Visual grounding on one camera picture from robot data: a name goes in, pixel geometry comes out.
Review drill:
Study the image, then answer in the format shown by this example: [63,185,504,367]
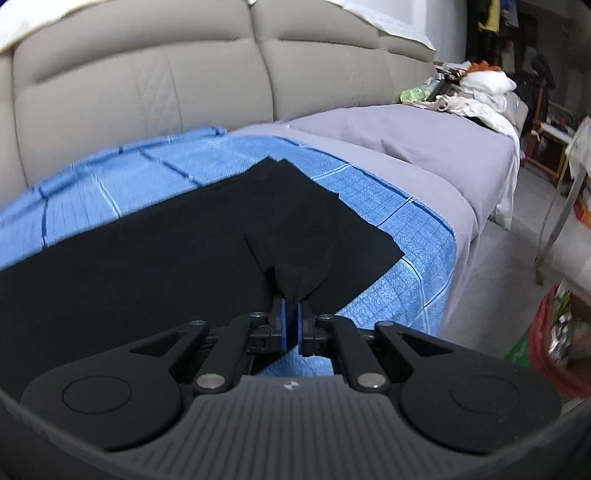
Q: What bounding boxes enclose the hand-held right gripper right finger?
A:
[298,301,454,394]

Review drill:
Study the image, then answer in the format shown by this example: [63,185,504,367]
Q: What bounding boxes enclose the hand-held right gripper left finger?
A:
[129,295,290,394]

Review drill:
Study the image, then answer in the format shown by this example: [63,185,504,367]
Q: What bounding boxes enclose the black pants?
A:
[0,157,406,402]

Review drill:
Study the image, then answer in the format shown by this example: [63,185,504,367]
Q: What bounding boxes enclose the blue checked blanket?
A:
[0,127,458,379]

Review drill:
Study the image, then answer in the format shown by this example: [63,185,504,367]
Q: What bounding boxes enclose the grey bed sheet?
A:
[228,104,520,337]

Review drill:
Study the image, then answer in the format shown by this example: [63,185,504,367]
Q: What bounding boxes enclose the red plastic bag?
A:
[529,281,591,398]

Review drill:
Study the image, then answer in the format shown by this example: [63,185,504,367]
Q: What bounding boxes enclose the green patterned cloth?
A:
[399,85,438,105]

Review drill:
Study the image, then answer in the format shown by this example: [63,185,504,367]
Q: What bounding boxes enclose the beige padded headboard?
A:
[0,0,439,204]

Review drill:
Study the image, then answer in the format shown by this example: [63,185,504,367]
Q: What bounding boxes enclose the metal rack leg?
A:
[534,168,588,285]

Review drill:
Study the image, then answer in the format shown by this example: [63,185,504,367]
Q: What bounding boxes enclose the pile of white clothes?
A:
[434,69,522,230]

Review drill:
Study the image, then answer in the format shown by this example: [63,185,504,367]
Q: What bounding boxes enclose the wooden chair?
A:
[523,88,580,186]

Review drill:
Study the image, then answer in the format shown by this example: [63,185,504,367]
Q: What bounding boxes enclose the hanging dark clothes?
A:
[465,0,557,100]

